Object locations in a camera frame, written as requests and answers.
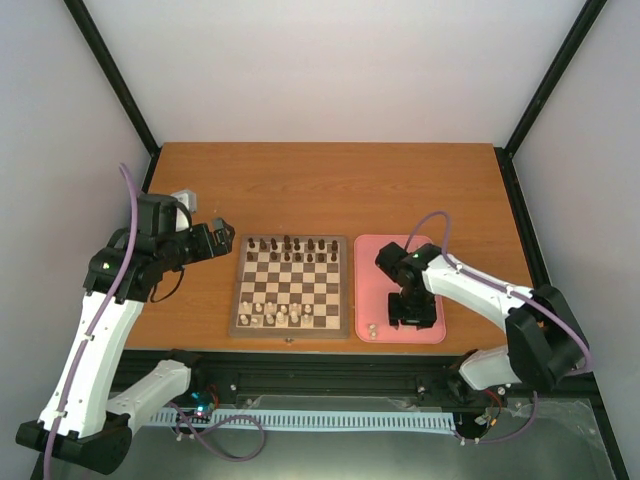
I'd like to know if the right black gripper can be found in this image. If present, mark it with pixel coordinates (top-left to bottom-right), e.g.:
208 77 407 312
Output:
389 289 438 330

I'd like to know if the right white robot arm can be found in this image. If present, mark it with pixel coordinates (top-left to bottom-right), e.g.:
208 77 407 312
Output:
375 242 592 392

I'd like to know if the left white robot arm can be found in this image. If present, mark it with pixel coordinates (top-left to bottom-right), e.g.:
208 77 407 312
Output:
16 217 235 479

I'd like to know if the wooden chess board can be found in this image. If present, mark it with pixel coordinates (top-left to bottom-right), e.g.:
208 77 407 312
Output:
229 237 349 340

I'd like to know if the dark chess pieces row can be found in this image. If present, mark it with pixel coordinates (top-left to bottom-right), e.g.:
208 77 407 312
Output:
241 235 346 264

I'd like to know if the pink plastic tray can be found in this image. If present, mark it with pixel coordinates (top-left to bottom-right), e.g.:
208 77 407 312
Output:
354 234 446 345

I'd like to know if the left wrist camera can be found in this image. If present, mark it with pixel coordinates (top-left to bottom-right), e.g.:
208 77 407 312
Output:
136 192 194 237

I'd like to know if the light blue cable duct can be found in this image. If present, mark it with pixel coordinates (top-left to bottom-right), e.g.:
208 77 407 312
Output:
149 404 458 434

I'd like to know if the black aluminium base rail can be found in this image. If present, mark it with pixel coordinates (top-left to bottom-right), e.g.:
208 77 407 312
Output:
107 349 596 409

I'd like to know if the black frame post left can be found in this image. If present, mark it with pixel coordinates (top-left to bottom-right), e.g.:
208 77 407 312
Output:
63 0 162 157

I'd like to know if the black frame post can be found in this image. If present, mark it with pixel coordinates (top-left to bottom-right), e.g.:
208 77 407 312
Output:
502 0 608 157
63 0 162 157

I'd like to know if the black frame post right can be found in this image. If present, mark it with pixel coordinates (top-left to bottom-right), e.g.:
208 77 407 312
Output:
502 0 608 157

